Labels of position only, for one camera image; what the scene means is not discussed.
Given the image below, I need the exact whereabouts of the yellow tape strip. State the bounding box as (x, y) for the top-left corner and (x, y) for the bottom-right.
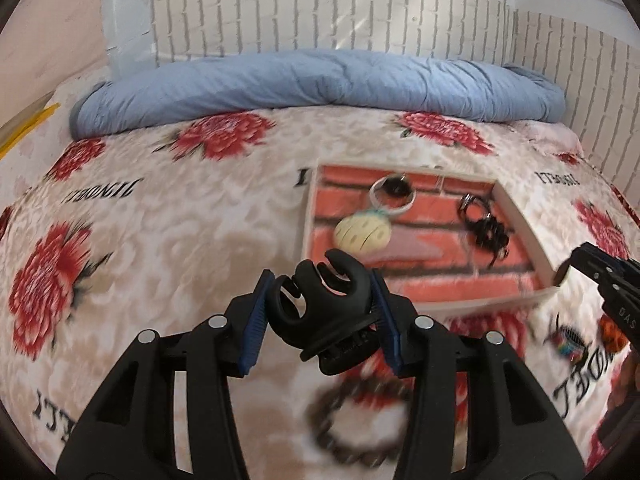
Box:
(0, 102), (62, 159)

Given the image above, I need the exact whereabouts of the clear plastic sheet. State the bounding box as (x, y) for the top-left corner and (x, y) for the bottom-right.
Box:
(99, 0), (155, 83)

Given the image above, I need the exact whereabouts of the white strap wristwatch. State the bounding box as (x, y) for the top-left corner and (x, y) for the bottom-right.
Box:
(369, 174), (417, 217)

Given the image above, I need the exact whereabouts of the pale pink pillow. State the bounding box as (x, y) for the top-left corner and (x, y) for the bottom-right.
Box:
(527, 122), (587, 157)

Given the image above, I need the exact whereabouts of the black spiky hair clip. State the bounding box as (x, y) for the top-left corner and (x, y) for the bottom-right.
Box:
(466, 214), (512, 267)

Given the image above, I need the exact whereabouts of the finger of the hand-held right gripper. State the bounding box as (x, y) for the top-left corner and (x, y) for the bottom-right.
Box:
(570, 242), (640, 291)

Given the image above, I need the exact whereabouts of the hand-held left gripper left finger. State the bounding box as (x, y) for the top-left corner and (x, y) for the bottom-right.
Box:
(55, 269), (277, 480)

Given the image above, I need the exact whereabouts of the brown wooden bead bracelet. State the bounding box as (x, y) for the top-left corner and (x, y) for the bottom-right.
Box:
(305, 377), (417, 467)

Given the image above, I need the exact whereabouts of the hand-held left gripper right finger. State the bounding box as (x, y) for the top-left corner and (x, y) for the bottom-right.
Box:
(369, 269), (586, 480)

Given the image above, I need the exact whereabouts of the cream face plush hair clip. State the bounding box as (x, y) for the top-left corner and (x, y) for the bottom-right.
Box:
(333, 211), (443, 263)

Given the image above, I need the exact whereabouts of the rainbow striped bracelet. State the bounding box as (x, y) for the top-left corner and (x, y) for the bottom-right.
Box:
(549, 322), (587, 362)

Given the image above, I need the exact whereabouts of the black hair claw clip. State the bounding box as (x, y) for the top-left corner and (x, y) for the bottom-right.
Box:
(263, 249), (388, 376)

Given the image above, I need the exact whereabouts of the orange fabric bow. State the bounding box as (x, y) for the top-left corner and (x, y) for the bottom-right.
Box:
(597, 315), (632, 355)

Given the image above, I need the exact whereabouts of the brick-pattern jewelry tray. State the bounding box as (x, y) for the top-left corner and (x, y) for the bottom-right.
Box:
(300, 162), (571, 320)

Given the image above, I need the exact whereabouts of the light wooden headboard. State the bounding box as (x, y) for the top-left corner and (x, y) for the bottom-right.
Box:
(0, 0), (117, 128)

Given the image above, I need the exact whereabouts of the rolled blue duvet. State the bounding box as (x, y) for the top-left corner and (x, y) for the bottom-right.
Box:
(69, 50), (568, 141)

